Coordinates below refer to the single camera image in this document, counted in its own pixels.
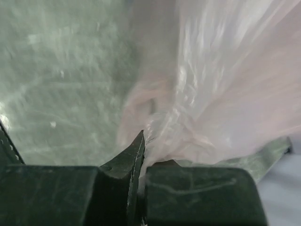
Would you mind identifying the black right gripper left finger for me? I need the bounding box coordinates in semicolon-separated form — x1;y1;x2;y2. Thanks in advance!
0;133;144;226

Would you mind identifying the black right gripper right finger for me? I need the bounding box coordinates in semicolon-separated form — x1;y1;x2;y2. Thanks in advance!
135;162;268;226

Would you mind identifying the pink plastic trash bag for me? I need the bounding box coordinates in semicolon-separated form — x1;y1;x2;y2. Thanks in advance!
117;0;301;194

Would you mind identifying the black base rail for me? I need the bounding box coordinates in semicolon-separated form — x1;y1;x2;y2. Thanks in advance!
0;122;24;165

